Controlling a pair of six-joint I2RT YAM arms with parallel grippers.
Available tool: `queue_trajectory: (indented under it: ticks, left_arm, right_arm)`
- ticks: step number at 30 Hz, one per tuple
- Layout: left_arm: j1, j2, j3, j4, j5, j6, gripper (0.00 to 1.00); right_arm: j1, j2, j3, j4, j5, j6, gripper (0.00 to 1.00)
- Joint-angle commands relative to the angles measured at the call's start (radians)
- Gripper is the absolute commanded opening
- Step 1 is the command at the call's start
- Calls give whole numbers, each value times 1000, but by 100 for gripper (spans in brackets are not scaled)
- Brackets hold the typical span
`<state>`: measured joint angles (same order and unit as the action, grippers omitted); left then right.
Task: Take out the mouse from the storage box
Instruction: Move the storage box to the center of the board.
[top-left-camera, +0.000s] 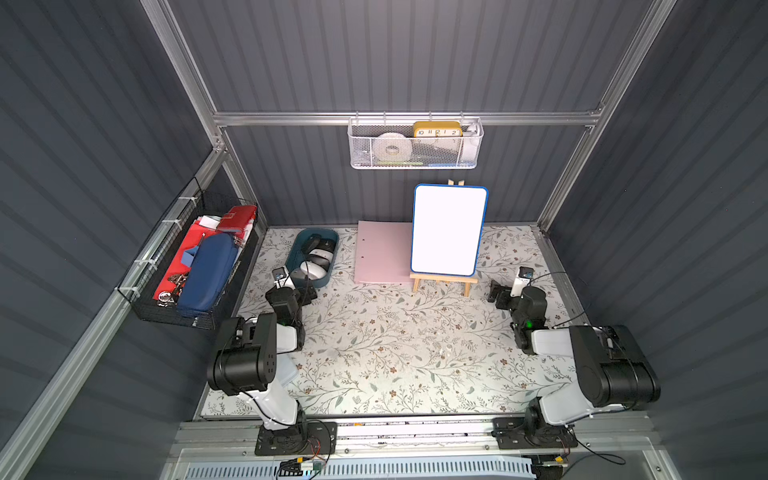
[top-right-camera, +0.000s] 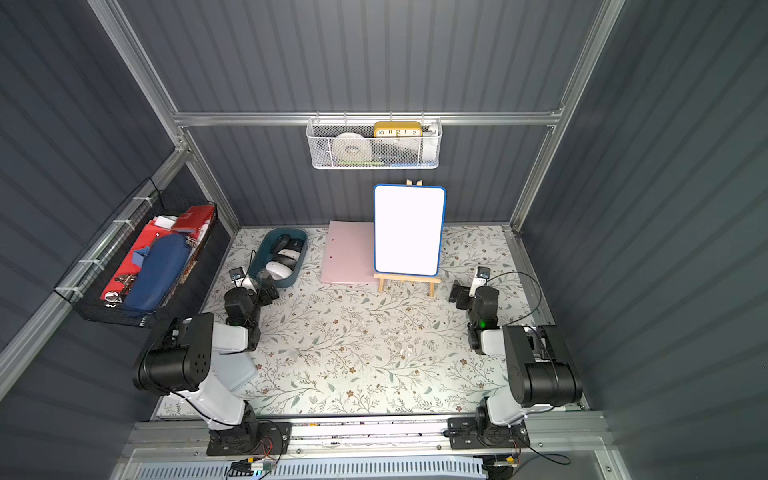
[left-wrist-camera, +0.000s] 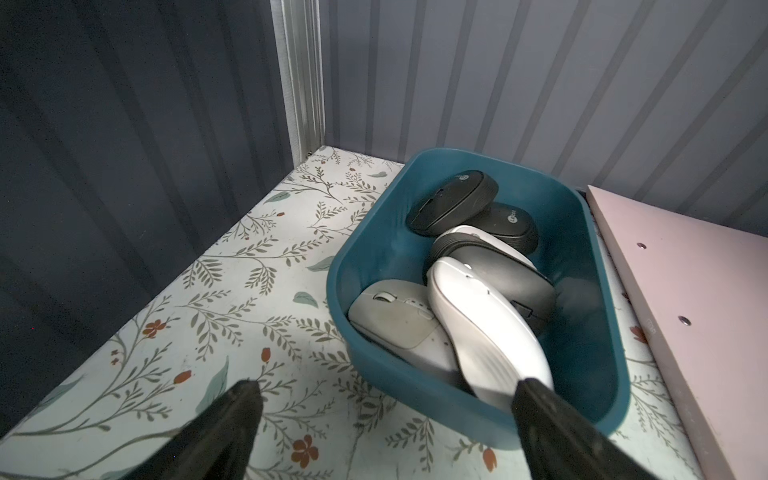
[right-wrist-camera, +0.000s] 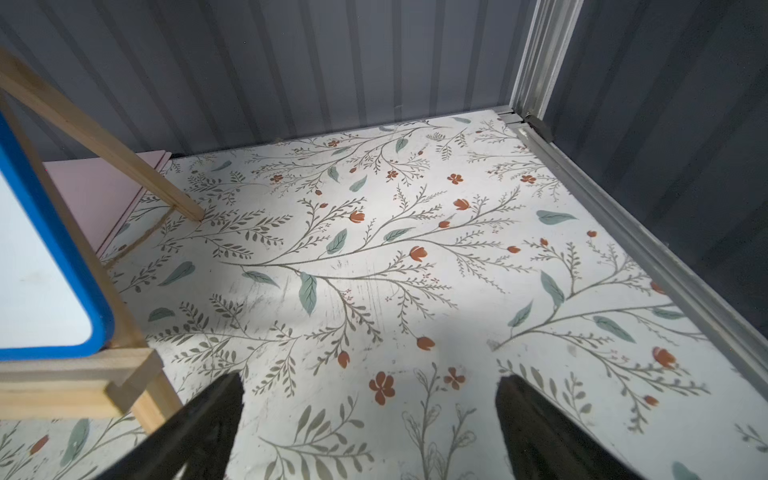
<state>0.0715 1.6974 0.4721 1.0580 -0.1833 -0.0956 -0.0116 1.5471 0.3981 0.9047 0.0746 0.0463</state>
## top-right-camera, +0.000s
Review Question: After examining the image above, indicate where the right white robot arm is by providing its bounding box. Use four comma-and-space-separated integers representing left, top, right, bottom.
443, 283, 583, 450

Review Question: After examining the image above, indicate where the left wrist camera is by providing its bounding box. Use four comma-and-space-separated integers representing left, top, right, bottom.
228, 267, 254, 290

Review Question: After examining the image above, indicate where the navy blue pouch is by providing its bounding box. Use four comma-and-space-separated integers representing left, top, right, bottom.
123, 233, 191, 312

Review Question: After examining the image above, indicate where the light grey white mouse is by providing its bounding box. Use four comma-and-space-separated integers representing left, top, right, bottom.
265, 261, 293, 281

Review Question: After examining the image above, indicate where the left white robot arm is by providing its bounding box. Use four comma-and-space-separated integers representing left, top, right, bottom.
133, 282, 291, 456

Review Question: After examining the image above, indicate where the black wire side basket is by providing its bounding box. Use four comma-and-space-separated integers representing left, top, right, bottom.
54, 182, 224, 328

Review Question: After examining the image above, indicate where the white tape roll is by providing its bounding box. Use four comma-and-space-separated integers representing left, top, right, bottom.
331, 132, 372, 162

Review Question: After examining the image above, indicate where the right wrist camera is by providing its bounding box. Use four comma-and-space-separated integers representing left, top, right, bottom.
469, 266, 491, 298

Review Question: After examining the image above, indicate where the red package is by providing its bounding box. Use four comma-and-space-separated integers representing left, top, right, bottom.
100, 204, 216, 308

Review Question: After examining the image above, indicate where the teal plastic storage box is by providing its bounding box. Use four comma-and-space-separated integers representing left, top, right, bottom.
246, 228, 309, 289

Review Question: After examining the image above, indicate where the white wire wall basket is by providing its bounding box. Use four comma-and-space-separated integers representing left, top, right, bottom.
306, 116, 443, 170

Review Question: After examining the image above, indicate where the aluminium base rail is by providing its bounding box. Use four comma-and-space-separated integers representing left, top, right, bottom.
111, 410, 630, 479

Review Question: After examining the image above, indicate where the white board blue frame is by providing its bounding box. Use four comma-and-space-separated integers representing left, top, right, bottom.
373, 183, 448, 278

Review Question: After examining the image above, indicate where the black mouse with logo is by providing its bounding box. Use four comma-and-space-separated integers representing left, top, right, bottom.
270, 234, 291, 255

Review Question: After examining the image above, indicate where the yellow clock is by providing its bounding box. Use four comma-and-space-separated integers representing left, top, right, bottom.
373, 120, 423, 139

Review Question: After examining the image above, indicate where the floral table mat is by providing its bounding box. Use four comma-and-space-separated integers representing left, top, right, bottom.
216, 225, 543, 416

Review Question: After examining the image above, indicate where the pink paper folder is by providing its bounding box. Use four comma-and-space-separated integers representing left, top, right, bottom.
320, 221, 376, 285

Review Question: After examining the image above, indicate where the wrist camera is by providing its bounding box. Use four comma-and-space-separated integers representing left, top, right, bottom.
228, 267, 254, 290
469, 266, 491, 298

